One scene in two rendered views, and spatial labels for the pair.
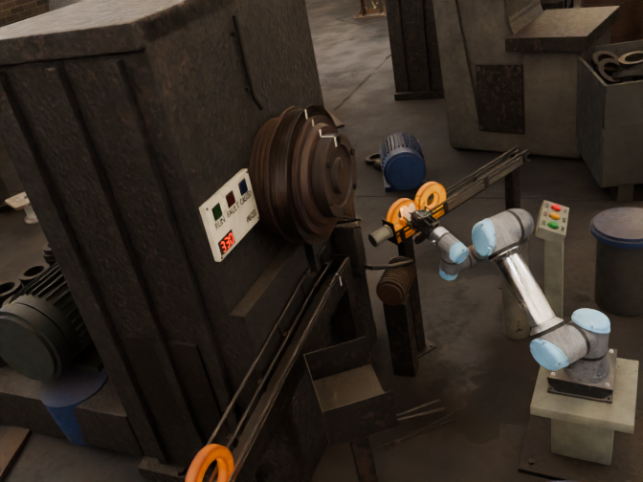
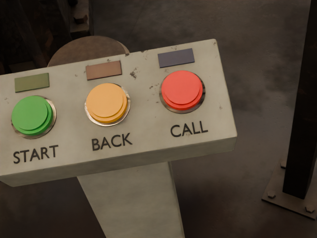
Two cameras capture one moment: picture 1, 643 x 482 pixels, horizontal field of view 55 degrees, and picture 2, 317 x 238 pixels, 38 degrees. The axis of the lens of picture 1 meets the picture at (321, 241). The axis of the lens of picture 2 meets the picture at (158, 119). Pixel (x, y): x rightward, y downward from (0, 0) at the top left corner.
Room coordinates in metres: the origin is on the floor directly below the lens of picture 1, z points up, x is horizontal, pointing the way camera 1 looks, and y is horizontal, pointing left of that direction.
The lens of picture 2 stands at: (2.13, -1.28, 0.93)
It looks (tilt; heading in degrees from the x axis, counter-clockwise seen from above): 50 degrees down; 65
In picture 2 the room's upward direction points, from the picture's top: 11 degrees counter-clockwise
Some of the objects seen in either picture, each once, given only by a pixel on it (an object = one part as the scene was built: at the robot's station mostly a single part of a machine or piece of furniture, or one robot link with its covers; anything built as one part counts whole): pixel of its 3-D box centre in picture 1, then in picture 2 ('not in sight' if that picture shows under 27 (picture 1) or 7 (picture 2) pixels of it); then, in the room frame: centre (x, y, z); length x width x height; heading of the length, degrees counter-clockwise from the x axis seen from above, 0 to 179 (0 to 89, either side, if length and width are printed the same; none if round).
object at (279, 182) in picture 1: (309, 175); not in sight; (1.96, -0.01, 1.11); 0.47 x 0.06 x 0.47; 152
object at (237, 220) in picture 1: (232, 213); not in sight; (1.71, 0.25, 1.15); 0.26 x 0.02 x 0.18; 152
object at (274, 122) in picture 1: (288, 175); not in sight; (2.00, 0.07, 1.12); 0.47 x 0.10 x 0.47; 152
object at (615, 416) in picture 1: (585, 386); not in sight; (1.58, -0.80, 0.28); 0.32 x 0.32 x 0.04; 59
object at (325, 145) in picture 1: (336, 175); not in sight; (1.92, -0.09, 1.11); 0.28 x 0.06 x 0.28; 152
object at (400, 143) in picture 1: (402, 159); not in sight; (4.15, -0.69, 0.17); 0.57 x 0.31 x 0.34; 172
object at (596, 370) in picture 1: (587, 357); not in sight; (1.57, -0.81, 0.42); 0.15 x 0.15 x 0.10
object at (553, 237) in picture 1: (554, 274); (149, 234); (2.22, -0.97, 0.31); 0.24 x 0.16 x 0.62; 152
